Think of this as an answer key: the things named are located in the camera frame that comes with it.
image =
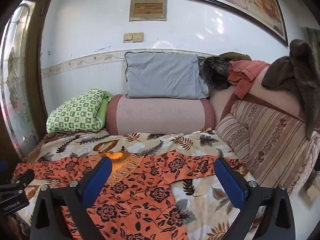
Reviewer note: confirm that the olive cloth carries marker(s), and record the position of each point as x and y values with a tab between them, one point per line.
235	55

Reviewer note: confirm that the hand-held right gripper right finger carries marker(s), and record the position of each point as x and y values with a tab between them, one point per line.
231	186

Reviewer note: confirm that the dark fur garment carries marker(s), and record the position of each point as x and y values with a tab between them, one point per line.
216	73

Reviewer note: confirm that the orange black floral garment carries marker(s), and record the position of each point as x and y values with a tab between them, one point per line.
140	200

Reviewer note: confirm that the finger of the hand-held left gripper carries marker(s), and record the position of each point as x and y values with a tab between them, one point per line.
24	177

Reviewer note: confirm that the brown fleece blanket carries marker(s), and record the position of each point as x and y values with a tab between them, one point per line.
300	77

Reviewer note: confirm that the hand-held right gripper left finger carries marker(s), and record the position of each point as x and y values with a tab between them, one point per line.
97	181

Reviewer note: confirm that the pink bolster pillow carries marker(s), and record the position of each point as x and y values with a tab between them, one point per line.
160	116

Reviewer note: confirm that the orange cloth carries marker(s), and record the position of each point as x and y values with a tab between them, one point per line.
246	76

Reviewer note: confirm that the small striped cushion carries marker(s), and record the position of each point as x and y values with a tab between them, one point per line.
233	136

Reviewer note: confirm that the grey pillow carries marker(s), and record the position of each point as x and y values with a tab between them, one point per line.
165	76

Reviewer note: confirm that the small framed picture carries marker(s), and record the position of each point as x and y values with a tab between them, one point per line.
314	38

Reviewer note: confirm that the pink sofa backrest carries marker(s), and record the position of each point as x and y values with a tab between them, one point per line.
270	96

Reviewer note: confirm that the leaf print blanket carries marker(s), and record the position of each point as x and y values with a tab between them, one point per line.
200	205

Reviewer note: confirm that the large striped cushion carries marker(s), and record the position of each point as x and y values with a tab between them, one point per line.
277	145

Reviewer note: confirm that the beige wall switch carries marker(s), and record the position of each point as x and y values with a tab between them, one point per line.
128	37
138	37

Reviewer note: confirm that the green checkered quilt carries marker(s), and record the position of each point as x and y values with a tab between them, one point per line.
77	111

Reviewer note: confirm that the gold wall plaque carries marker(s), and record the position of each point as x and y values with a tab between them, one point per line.
148	8

